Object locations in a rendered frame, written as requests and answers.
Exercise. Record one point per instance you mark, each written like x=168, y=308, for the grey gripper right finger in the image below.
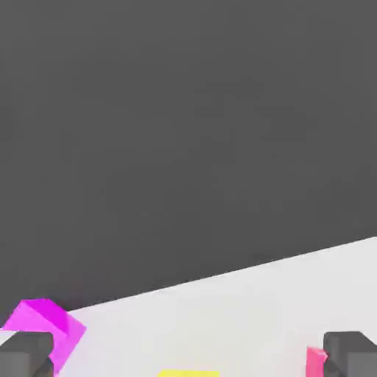
x=352, y=355

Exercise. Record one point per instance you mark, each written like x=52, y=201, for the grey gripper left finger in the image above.
x=25, y=355

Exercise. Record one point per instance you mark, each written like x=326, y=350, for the small pink cube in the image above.
x=314, y=362

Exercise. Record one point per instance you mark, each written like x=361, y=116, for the small yellow cube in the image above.
x=188, y=374

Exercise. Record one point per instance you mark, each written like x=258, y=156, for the large magenta box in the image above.
x=44, y=319

